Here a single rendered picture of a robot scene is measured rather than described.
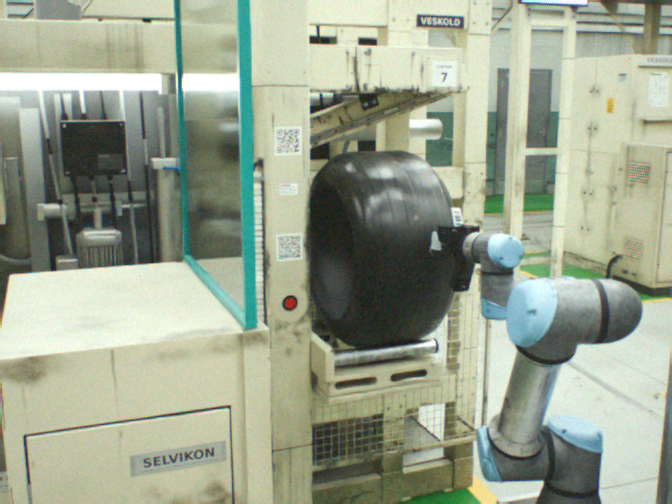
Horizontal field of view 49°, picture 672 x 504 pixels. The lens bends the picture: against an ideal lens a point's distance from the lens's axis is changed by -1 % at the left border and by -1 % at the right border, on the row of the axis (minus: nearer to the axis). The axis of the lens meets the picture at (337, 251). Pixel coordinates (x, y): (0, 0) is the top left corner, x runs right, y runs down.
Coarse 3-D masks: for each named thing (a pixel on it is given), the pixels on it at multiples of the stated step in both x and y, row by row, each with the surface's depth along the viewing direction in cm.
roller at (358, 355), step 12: (360, 348) 214; (372, 348) 214; (384, 348) 215; (396, 348) 216; (408, 348) 217; (420, 348) 219; (432, 348) 220; (336, 360) 209; (348, 360) 211; (360, 360) 212; (372, 360) 214
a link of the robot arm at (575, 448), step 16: (560, 416) 161; (576, 416) 162; (560, 432) 155; (576, 432) 154; (592, 432) 155; (560, 448) 154; (576, 448) 153; (592, 448) 154; (560, 464) 154; (576, 464) 154; (592, 464) 155; (544, 480) 157; (560, 480) 156; (576, 480) 155; (592, 480) 155
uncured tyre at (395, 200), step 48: (336, 192) 242; (384, 192) 199; (432, 192) 204; (336, 240) 250; (384, 240) 195; (336, 288) 246; (384, 288) 197; (432, 288) 202; (336, 336) 221; (384, 336) 209
